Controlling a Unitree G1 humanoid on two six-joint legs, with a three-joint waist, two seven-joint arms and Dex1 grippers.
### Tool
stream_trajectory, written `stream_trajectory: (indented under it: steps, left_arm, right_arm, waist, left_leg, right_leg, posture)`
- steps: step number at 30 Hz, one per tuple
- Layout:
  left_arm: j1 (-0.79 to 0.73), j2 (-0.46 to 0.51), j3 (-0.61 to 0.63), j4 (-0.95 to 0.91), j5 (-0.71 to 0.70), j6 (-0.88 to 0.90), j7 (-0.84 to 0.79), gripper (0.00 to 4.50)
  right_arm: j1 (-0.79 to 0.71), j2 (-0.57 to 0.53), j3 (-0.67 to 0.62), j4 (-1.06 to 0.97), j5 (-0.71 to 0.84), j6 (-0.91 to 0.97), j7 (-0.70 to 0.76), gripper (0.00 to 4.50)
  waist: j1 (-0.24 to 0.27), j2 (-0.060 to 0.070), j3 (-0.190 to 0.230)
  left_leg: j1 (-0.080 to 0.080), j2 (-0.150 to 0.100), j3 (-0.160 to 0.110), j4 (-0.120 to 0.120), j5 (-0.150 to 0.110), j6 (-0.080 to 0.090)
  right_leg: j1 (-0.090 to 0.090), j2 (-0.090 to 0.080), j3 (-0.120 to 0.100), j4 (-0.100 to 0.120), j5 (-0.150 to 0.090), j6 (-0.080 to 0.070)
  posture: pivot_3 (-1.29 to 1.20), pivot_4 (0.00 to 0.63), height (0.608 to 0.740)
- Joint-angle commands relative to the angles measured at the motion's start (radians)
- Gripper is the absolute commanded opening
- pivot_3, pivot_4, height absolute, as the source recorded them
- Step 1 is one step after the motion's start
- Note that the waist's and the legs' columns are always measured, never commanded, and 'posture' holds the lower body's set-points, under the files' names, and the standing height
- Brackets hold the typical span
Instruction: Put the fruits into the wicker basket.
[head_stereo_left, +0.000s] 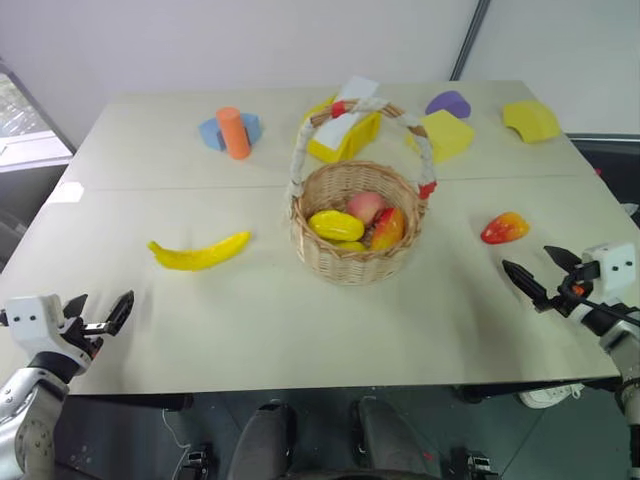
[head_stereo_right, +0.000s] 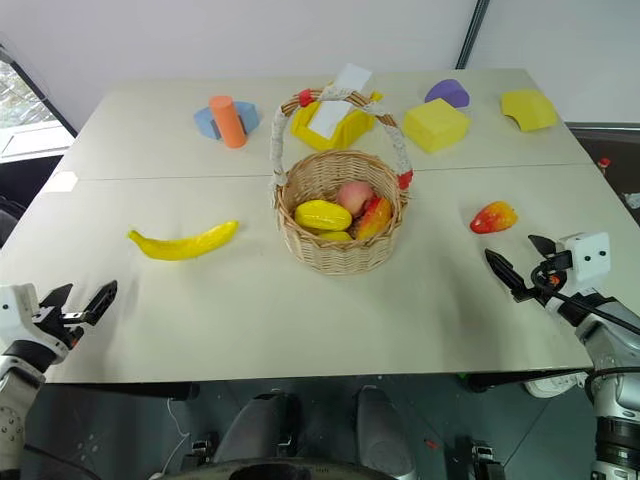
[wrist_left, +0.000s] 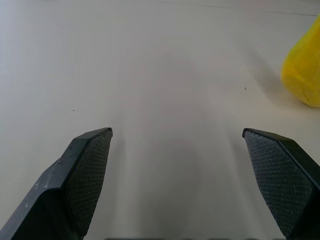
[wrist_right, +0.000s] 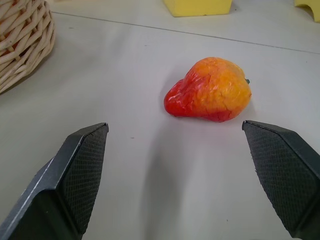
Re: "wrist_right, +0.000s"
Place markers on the yellow foam block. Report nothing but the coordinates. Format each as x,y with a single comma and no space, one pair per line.
308,6
197,7

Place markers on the red and orange toy fruit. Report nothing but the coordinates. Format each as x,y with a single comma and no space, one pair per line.
208,91

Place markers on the woven wicker basket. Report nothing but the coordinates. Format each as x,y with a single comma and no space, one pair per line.
21,40

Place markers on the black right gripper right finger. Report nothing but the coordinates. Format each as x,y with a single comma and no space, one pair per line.
282,172

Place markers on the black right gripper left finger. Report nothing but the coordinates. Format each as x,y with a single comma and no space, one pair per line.
62,182

